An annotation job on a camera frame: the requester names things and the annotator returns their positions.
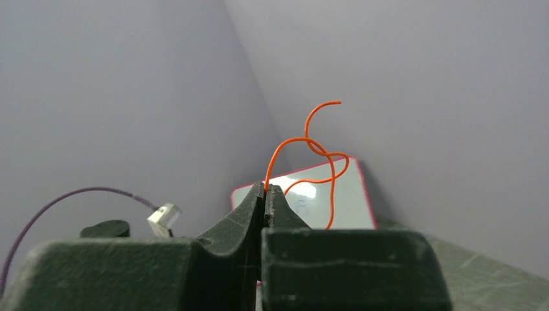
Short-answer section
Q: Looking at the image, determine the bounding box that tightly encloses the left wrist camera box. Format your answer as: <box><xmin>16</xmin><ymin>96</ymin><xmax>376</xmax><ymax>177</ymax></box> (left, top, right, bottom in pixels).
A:
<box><xmin>147</xmin><ymin>203</ymin><xmax>181</xmax><ymax>238</ymax></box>

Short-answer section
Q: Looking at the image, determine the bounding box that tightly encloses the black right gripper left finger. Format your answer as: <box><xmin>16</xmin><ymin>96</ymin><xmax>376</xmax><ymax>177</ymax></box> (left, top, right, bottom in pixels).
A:
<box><xmin>1</xmin><ymin>183</ymin><xmax>265</xmax><ymax>310</ymax></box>

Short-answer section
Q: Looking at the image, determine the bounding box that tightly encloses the pink framed whiteboard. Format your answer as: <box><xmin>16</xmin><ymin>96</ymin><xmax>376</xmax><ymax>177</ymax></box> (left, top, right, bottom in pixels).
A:
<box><xmin>230</xmin><ymin>156</ymin><xmax>378</xmax><ymax>231</ymax></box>

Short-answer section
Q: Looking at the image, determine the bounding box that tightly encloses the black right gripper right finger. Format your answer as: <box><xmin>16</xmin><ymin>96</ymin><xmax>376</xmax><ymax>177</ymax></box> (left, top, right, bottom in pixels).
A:
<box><xmin>261</xmin><ymin>185</ymin><xmax>453</xmax><ymax>310</ymax></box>

